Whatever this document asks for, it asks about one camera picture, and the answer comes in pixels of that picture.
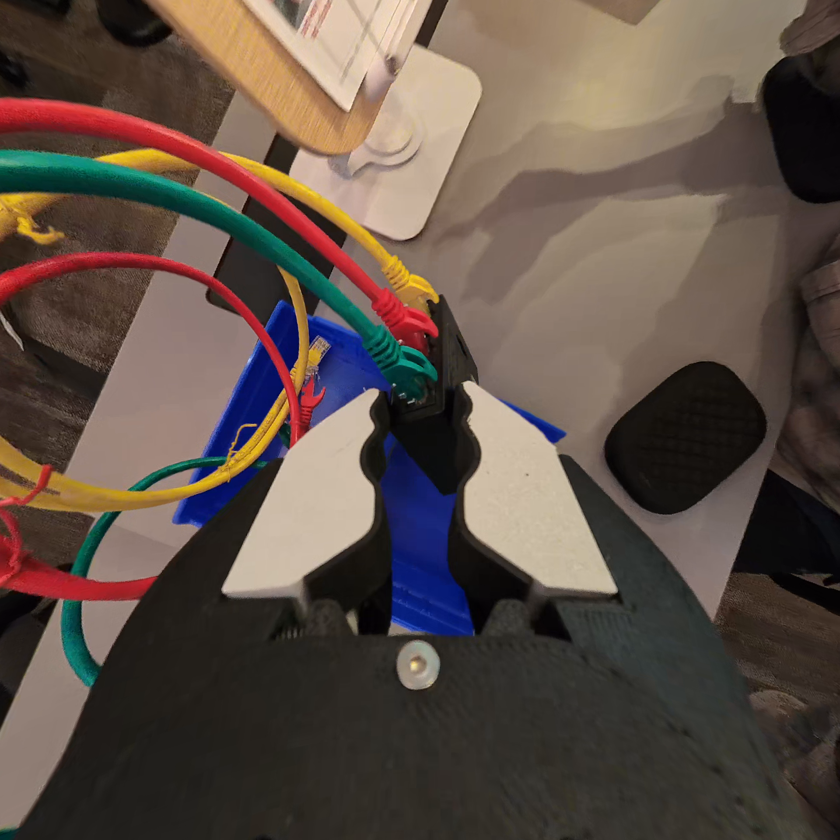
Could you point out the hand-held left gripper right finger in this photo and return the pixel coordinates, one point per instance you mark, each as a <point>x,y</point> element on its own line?
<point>531,518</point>

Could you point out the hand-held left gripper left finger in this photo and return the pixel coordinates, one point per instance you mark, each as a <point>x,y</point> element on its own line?
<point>308,518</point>

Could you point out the blue plastic bin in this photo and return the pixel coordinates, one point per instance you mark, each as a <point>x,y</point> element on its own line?
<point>420,525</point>

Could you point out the black network switch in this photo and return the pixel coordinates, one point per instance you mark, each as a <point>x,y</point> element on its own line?
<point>426,446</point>

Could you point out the person's plaid shirt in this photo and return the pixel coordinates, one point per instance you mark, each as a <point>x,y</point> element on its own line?
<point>820,367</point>

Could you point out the person's dark trousers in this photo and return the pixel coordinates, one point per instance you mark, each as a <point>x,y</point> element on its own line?
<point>787,525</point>

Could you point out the clear stand with white base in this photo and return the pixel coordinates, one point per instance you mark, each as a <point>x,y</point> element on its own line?
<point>433,164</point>

